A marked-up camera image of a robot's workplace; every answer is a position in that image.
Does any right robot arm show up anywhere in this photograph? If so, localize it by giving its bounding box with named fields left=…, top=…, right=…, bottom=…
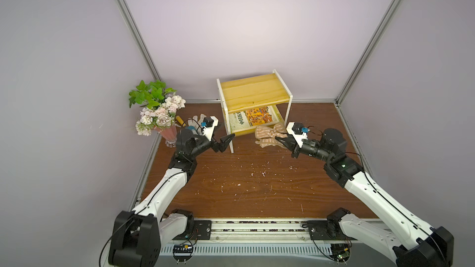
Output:
left=278, top=122, right=455, bottom=267

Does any aluminium mounting rail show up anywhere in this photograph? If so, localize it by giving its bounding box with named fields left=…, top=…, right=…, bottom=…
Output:
left=160, top=218, right=362, bottom=246

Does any left circuit board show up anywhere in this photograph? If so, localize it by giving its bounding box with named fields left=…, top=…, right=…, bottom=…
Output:
left=172, top=244, right=195, bottom=264

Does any yellow handled blue tool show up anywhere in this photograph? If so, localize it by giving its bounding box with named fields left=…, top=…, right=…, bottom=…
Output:
left=175, top=116, right=197, bottom=132

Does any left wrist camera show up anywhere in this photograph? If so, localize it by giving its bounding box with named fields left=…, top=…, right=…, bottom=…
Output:
left=201, top=116, right=219, bottom=142

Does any circuit board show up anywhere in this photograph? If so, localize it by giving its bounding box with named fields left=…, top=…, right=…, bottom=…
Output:
left=330, top=244, right=351, bottom=263
left=172, top=244, right=195, bottom=264

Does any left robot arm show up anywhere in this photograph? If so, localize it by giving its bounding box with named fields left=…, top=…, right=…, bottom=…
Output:
left=103, top=127, right=235, bottom=267

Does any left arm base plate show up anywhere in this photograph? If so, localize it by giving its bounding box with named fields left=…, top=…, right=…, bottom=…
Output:
left=174, top=220, right=212, bottom=241

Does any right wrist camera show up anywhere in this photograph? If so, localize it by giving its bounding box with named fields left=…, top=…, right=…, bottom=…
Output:
left=286, top=122, right=309, bottom=148

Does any colourful picture book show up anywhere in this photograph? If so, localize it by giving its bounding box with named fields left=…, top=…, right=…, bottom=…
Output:
left=229, top=105, right=283, bottom=132

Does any yellow white bookshelf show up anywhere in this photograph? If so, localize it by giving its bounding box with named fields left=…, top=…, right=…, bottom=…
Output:
left=216, top=69, right=293, bottom=136

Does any flower bouquet in pink vase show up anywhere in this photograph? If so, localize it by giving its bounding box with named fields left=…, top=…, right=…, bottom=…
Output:
left=129, top=80, right=186, bottom=147

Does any right circuit board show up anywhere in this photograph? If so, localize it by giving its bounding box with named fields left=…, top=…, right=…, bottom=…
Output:
left=330, top=244, right=351, bottom=263

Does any white work glove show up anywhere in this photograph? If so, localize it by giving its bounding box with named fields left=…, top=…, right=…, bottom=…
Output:
left=186, top=114, right=207, bottom=129

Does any striped beige cloth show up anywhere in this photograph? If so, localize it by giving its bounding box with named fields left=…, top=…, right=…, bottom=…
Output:
left=255, top=122, right=287, bottom=148

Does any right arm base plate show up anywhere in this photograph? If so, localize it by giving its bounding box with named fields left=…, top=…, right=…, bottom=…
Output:
left=307, top=220, right=348, bottom=241

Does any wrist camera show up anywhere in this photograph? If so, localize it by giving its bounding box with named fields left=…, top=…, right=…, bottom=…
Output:
left=286, top=122, right=309, bottom=148
left=201, top=116, right=219, bottom=142

